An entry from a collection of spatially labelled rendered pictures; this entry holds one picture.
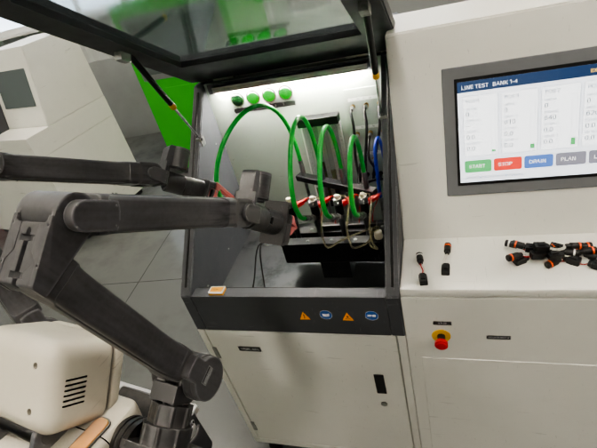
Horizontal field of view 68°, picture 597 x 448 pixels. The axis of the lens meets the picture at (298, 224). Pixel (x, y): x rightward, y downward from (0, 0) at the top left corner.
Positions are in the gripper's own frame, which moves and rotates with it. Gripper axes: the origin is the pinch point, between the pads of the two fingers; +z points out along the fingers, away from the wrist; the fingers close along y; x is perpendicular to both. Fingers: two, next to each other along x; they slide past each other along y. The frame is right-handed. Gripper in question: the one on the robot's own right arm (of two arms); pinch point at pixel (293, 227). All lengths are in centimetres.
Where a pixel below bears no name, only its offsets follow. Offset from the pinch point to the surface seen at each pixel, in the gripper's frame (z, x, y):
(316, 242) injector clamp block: 34.2, 10.7, -1.8
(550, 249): 37, -56, 5
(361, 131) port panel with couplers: 43, 5, 38
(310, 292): 22.4, 4.0, -17.2
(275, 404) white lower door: 56, 29, -64
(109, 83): 244, 440, 165
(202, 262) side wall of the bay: 20, 45, -14
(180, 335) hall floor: 109, 131, -66
